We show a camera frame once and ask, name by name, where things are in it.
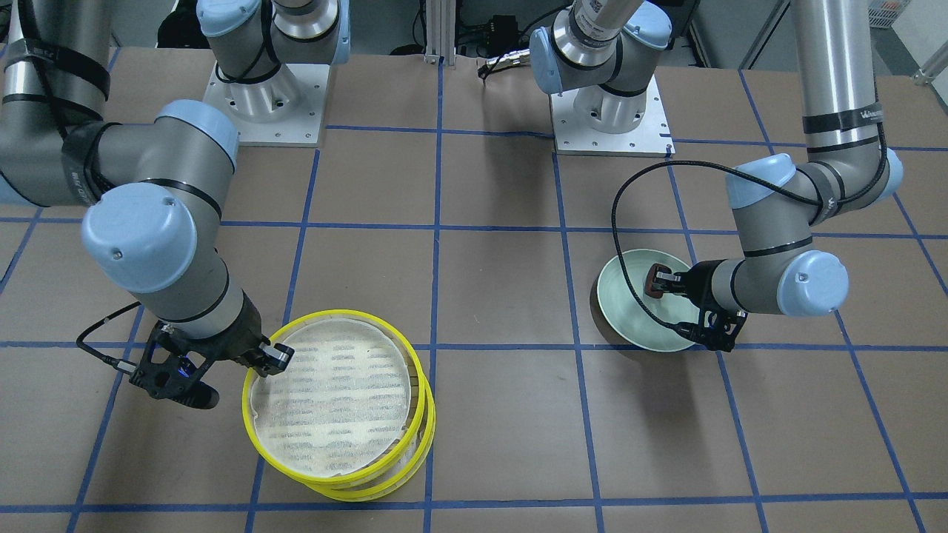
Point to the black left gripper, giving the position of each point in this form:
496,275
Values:
699,285

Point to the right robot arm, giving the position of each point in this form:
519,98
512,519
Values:
154,194

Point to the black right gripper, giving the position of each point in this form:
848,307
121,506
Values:
239,343

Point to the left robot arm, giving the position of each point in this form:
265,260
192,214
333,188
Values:
605,54

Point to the yellow steamer basket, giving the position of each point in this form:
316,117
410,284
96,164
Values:
380,482
344,402

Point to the brown bun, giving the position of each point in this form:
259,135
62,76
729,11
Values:
656,281

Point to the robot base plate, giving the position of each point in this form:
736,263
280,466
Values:
286,110
590,121

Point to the aluminium frame post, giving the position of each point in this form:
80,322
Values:
440,25

